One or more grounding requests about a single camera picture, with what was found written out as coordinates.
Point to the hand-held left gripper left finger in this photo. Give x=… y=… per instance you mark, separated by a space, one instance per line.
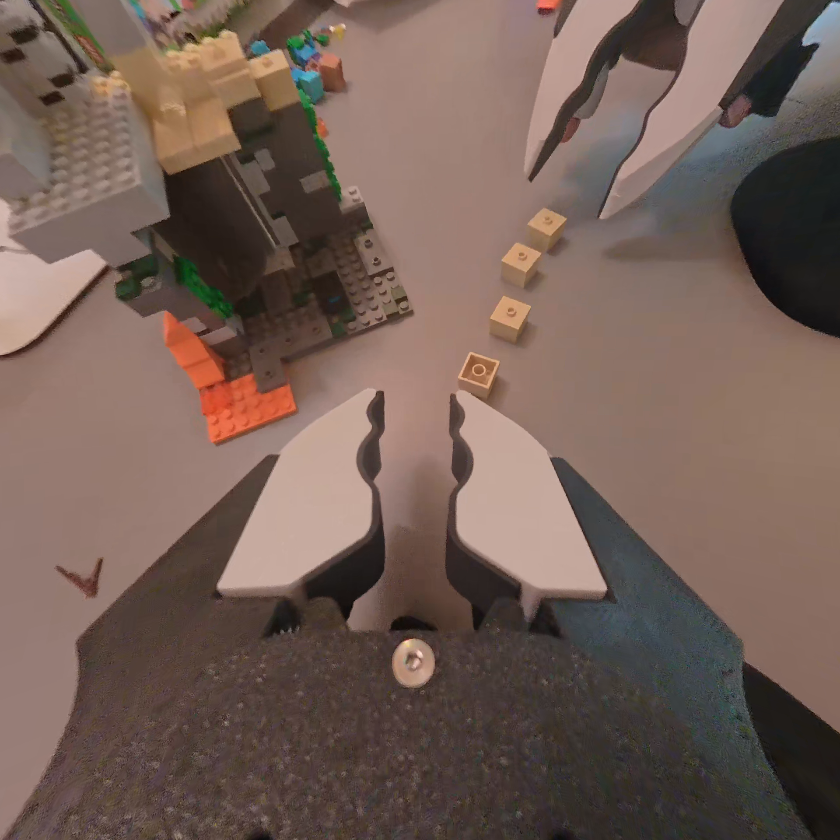
x=302 y=518

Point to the pile of small colourful bricks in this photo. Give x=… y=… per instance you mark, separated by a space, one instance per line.
x=308 y=82

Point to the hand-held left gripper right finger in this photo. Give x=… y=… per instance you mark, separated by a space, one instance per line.
x=525 y=525

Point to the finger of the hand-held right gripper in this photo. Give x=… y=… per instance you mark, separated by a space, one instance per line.
x=702 y=79
x=564 y=65

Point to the brown toy branch piece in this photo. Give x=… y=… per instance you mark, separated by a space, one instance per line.
x=85 y=584

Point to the person's right hand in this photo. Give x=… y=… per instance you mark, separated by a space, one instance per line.
x=733 y=111

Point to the tan square jumper plate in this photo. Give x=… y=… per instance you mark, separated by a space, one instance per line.
x=510 y=310
x=479 y=369
x=522 y=256
x=547 y=222

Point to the white flat board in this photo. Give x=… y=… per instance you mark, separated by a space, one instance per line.
x=39 y=302

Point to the grey toy brick building model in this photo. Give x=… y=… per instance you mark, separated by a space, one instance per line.
x=275 y=197

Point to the grey desk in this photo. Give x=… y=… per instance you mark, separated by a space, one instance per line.
x=590 y=459

